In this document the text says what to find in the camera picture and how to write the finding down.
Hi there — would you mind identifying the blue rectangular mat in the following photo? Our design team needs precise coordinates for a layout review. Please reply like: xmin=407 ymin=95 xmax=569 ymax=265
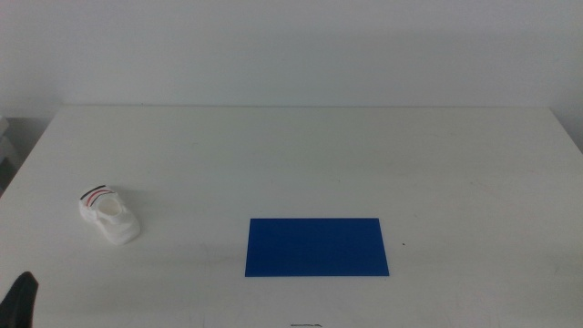
xmin=244 ymin=217 xmax=391 ymax=278

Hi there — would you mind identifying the white shoe with striped heel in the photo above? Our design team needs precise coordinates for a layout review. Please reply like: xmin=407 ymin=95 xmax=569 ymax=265
xmin=77 ymin=184 xmax=142 ymax=247

